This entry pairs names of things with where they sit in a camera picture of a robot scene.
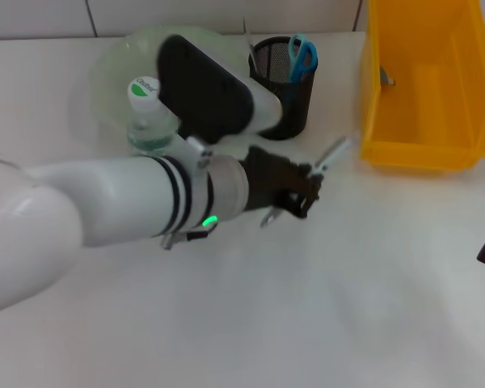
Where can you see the yellow plastic bin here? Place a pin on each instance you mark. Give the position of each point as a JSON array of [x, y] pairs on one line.
[[428, 113]]

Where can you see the blue scissors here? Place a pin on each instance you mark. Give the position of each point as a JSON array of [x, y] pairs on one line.
[[297, 70]]

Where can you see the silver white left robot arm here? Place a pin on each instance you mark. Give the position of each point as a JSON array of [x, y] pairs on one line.
[[105, 194]]

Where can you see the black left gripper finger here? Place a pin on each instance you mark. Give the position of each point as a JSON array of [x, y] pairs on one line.
[[301, 204], [312, 178]]

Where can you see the green glass fruit bowl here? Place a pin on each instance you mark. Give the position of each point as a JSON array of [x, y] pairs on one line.
[[117, 60]]

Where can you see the black mesh pen holder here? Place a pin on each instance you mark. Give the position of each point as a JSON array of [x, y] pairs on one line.
[[299, 105]]

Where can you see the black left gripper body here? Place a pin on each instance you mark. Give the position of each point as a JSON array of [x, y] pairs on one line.
[[271, 178]]

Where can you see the silver grey pen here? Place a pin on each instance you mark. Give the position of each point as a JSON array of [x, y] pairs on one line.
[[335, 155]]

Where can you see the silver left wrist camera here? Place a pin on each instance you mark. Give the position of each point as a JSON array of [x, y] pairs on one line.
[[198, 151]]

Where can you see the clear green-label water bottle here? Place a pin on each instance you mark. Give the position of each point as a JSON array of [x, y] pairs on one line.
[[145, 93]]

